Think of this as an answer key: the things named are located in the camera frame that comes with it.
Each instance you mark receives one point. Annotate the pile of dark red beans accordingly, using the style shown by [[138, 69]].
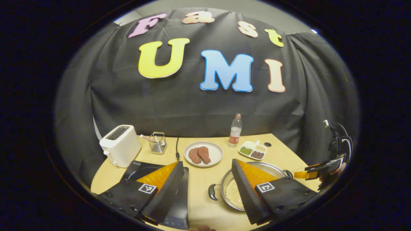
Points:
[[257, 155]]

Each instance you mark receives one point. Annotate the pile of green mung beans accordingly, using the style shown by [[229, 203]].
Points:
[[246, 150]]

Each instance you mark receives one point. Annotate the white divided dish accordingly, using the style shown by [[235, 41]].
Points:
[[257, 142]]

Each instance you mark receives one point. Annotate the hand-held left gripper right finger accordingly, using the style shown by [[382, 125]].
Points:
[[247, 195]]

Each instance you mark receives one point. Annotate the pink striped straw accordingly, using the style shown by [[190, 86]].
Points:
[[146, 138]]

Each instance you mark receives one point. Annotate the clear plastic water bottle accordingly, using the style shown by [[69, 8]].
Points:
[[235, 134]]

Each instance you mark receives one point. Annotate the stainless steel pot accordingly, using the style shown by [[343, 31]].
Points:
[[271, 168]]

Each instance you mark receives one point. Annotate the white toaster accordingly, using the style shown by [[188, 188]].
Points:
[[122, 147]]

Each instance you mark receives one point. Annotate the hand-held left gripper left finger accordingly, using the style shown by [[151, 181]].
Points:
[[167, 195]]

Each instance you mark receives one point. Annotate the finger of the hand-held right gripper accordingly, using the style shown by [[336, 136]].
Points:
[[303, 175], [324, 164]]

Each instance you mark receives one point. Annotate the black backdrop cloth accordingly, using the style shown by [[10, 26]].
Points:
[[192, 112]]

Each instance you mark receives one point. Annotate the pile of pale beans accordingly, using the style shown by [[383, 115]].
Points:
[[261, 148]]

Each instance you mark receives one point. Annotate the brown meat piece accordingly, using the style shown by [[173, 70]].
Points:
[[204, 154], [194, 156]]

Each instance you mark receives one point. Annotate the black induction cooktop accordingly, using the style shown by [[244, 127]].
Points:
[[181, 205]]

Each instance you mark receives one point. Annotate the white round plate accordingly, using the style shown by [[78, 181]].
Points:
[[215, 154]]

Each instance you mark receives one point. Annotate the pile of yellow soybeans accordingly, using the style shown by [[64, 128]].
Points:
[[232, 192]]

